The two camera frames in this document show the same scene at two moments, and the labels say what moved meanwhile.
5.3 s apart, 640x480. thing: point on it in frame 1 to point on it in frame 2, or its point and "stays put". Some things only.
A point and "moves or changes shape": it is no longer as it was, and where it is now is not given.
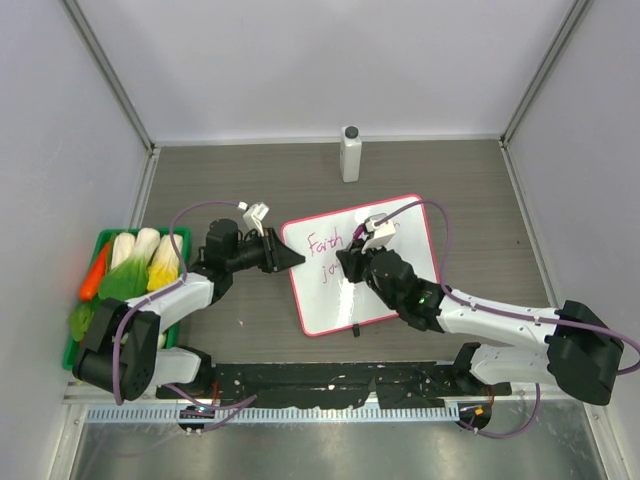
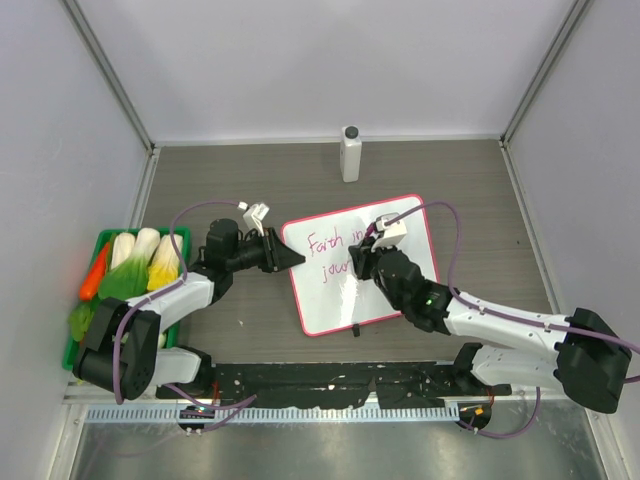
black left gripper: x=276 y=256 stays put
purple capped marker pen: x=358 y=230 moves or changes shape
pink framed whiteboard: x=327 y=301 stays put
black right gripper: x=352 y=259 stays put
